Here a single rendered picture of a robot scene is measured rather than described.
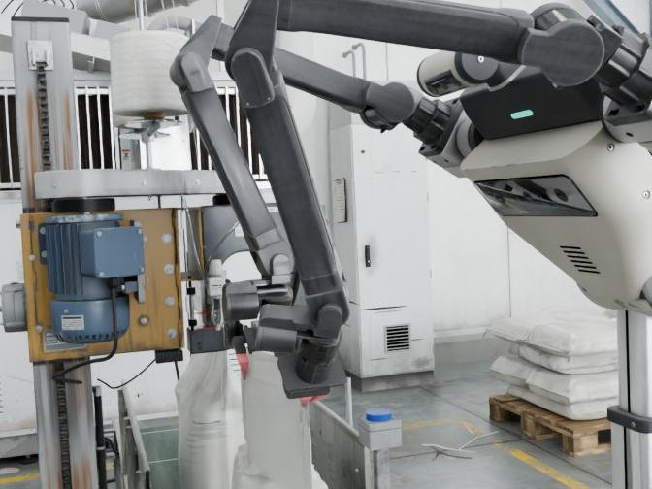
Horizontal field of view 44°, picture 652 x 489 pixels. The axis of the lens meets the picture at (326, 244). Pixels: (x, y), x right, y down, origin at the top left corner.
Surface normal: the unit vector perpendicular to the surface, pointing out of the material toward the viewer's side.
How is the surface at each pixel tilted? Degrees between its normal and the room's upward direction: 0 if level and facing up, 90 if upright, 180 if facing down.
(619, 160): 90
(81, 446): 90
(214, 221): 90
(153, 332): 90
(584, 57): 118
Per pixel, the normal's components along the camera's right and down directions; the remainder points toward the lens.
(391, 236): 0.30, 0.04
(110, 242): 0.67, 0.01
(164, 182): 0.83, 0.00
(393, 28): 0.01, 0.55
